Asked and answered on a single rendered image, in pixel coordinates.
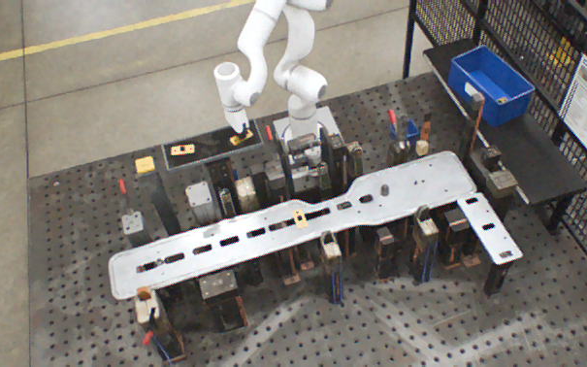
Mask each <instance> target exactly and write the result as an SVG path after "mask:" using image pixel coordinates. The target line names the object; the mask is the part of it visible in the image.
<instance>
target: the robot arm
mask: <svg viewBox="0 0 587 367"><path fill-rule="evenodd" d="M332 2H333V0H257V1H256V3H255V5H254V7H253V9H252V11H251V13H250V15H249V17H248V19H247V22H246V25H245V28H244V30H243V32H242V34H241V36H240V38H239V40H238V48H239V50H240V51H241V52H242V53H243V54H244V55H245V56H246V57H247V58H248V59H249V61H250V65H251V72H250V76H249V78H248V80H247V82H246V81H245V80H243V79H242V77H241V76H240V72H239V68H238V66H237V65H235V64H234V63H229V62H227V63H222V64H220V65H218V66H217V67H216V68H215V69H214V77H215V81H216V85H217V89H218V93H219V97H220V101H221V105H222V107H223V109H224V111H225V115H226V119H227V120H228V122H229V123H230V124H231V125H232V126H233V127H234V128H235V132H236V136H237V137H238V136H239V137H240V140H242V139H244V138H245V137H246V134H247V133H248V132H247V130H246V129H247V128H248V121H247V117H246V114H245V109H244V105H245V106H251V105H253V104H254V103H255V102H256V100H257V99H258V97H259V95H260V93H261V91H262V89H263V86H264V84H265V82H266V79H267V66H266V62H265V59H264V56H263V48H264V46H265V44H266V42H267V40H268V38H269V36H270V34H271V32H272V30H273V29H274V27H275V25H276V23H277V20H278V18H279V16H280V13H281V11H284V14H285V16H286V19H287V22H288V43H287V48H286V51H285V54H284V56H283V57H282V59H281V60H280V62H279V63H278V64H277V66H276V68H275V71H274V80H275V82H276V84H277V85H278V86H279V87H281V88H283V89H285V90H287V91H289V92H291V93H293V94H292V95H291V96H290V97H289V99H288V113H289V120H290V126H289V127H288V128H287V129H286V131H285V134H284V141H285V144H286V145H287V142H286V141H287V140H291V139H294V138H297V137H298V136H302V135H305V134H309V133H311V132H313V133H314V135H316V137H317V138H320V135H319V127H322V125H320V124H319V123H318V122H317V118H316V106H315V103H316V102H318V101H319V100H320V99H321V98H322V97H323V96H324V94H325V93H326V91H327V82H326V80H325V78H324V77H323V76H322V75H320V74H319V73H317V72H315V71H313V70H312V69H310V68H308V67H305V66H303V65H301V64H300V63H299V59H301V58H304V57H305V56H307V55H308V54H309V53H310V51H311V49H312V46H313V40H314V23H313V20H312V18H311V17H310V14H309V12H308V10H310V11H316V12H319V11H324V10H326V9H327V8H329V7H330V5H331V4H332Z"/></svg>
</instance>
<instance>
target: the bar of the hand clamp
mask: <svg viewBox="0 0 587 367"><path fill-rule="evenodd" d="M408 126H409V121H408V115H407V114H406V113H403V114H397V146H398V148H399V153H401V142H404V145H405V148H404V150H405V151H407V150H408Z"/></svg>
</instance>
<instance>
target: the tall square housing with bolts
mask: <svg viewBox="0 0 587 367"><path fill-rule="evenodd" d="M187 192H188V196H189V200H190V204H191V207H192V209H193V212H194V215H195V217H196V219H197V222H198V225H201V228H203V227H207V226H210V225H213V224H216V223H219V220H218V218H217V214H216V211H215V207H214V204H213V201H212V196H211V193H210V190H209V187H208V184H207V183H199V184H195V185H193V186H190V187H188V188H187ZM227 243H228V242H227V241H226V239H225V240H224V241H221V242H220V245H221V246H222V247H224V246H228V245H227Z"/></svg>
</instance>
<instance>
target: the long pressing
mask: <svg viewBox="0 0 587 367"><path fill-rule="evenodd" d="M430 165H432V166H430ZM423 180H424V181H425V183H423V182H422V181H423ZM415 181H417V184H414V183H415ZM384 184H388V185H389V187H390V191H389V195H388V196H386V197H385V196H382V195H381V193H380V192H381V187H382V186H383V185H384ZM445 190H447V191H446V192H445ZM473 194H476V185H475V183H474V182H473V180H472V178H471V177H470V175H469V174H468V172H467V170H466V169H465V167H463V166H462V164H461V163H460V161H459V160H458V158H457V157H456V155H455V154H454V153H453V152H451V151H443V152H440V153H437V154H433V155H430V156H427V157H424V158H420V159H417V160H414V161H411V162H408V163H405V164H402V165H398V166H395V167H392V168H388V169H385V170H382V171H379V172H375V173H372V174H370V175H366V176H363V177H360V178H357V179H356V180H355V181H354V182H353V184H352V186H351V188H350V189H349V191H348V193H347V194H346V195H344V196H342V197H338V198H335V199H332V200H329V201H325V202H322V203H319V204H315V205H311V204H308V203H305V202H302V201H300V200H291V201H288V202H285V203H281V204H278V205H275V206H273V207H269V208H266V209H263V210H259V211H256V212H253V213H250V214H247V215H244V216H241V217H235V218H232V219H229V220H225V221H222V222H220V223H216V224H213V225H210V226H207V227H203V228H200V229H197V230H194V231H190V232H187V233H184V234H179V235H177V236H174V237H171V238H167V239H164V240H161V241H157V242H154V243H151V244H148V245H144V246H141V247H138V248H134V249H131V250H127V251H123V252H120V253H116V254H114V255H113V256H112V257H111V258H110V260H109V272H110V279H111V286H112V294H113V297H114V298H115V299H116V300H120V301H121V300H125V299H126V298H129V297H133V296H135V295H138V293H137V288H138V287H140V286H144V285H146V286H147V287H148V288H149V289H150V290H155V289H158V288H161V287H164V286H168V285H171V284H176V283H179V282H182V281H186V280H189V279H192V278H195V277H198V276H201V275H205V274H208V273H210V272H213V271H216V270H219V269H220V268H223V267H226V266H229V265H232V264H235V263H239V262H242V261H245V260H248V259H250V258H253V257H257V256H260V255H263V254H266V253H269V252H273V251H276V250H281V249H284V248H287V247H291V246H294V245H297V244H300V243H303V242H305V241H309V240H312V239H315V238H318V237H321V231H322V230H323V229H325V228H328V227H331V228H332V231H333V233H334V232H337V231H340V230H346V229H349V228H352V227H355V226H359V225H368V226H379V225H382V224H385V223H388V222H391V221H394V220H397V219H401V218H404V217H409V216H412V215H415V213H416V211H417V209H418V207H419V205H421V204H424V203H428V204H429V206H430V208H431V209H434V208H437V207H440V206H443V205H446V204H449V203H452V202H455V201H457V199H459V198H463V197H467V196H470V195H473ZM368 195H371V196H372V197H373V201H371V202H368V203H364V204H361V203H360V200H359V199H360V198H361V197H365V196H368ZM345 202H350V203H351V205H352V207H351V208H348V209H345V210H342V211H339V210H338V208H337V206H338V205H340V204H342V203H345ZM379 205H381V207H379ZM300 209H301V210H302V212H303V215H307V214H311V213H314V212H317V211H320V210H324V209H329V210H330V212H331V214H330V215H327V216H324V217H318V218H315V219H312V220H308V221H307V224H308V226H306V227H303V228H298V226H297V224H296V223H295V224H292V225H289V226H286V227H283V228H280V229H277V230H274V231H270V230H269V227H268V226H269V225H271V224H274V223H280V222H283V221H287V220H290V219H292V218H293V219H294V217H293V215H292V212H293V211H297V210H300ZM431 209H430V210H431ZM358 212H361V213H360V214H359V213H358ZM264 218H265V219H266V220H265V219H264ZM261 227H264V228H265V231H266V232H265V233H264V234H261V235H258V236H255V237H251V238H247V237H246V235H245V233H246V232H248V231H251V230H254V229H258V228H261ZM212 235H214V236H212ZM234 236H239V237H240V241H239V242H237V243H234V244H231V245H228V246H224V247H222V246H221V245H220V242H221V241H224V240H225V239H227V238H230V237H234ZM271 238H274V239H273V240H272V239H271ZM208 245H212V251H209V252H206V253H202V254H199V255H195V256H194V255H193V254H192V251H193V250H196V249H198V248H201V247H205V246H208ZM158 251H159V252H158ZM180 253H183V254H184V259H183V260H180V261H177V262H174V263H171V264H165V258H167V257H170V256H173V255H176V254H180ZM157 258H161V260H163V261H164V264H162V265H159V266H158V265H156V266H157V267H156V268H155V269H151V270H148V271H145V272H143V273H138V272H137V268H138V267H139V266H142V265H145V264H148V263H150V262H156V259H157ZM162 273H163V275H162Z"/></svg>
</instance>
